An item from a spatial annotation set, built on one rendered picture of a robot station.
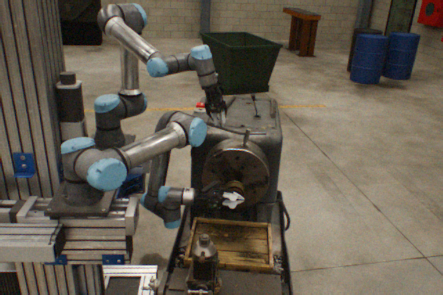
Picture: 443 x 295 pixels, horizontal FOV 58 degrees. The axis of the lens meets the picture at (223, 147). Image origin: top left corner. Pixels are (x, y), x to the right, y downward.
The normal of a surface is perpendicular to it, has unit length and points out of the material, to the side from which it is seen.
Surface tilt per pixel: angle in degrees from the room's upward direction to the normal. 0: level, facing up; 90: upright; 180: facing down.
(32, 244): 0
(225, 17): 90
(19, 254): 90
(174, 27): 90
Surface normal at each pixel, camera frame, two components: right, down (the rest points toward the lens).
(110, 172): 0.66, 0.35
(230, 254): 0.05, -0.91
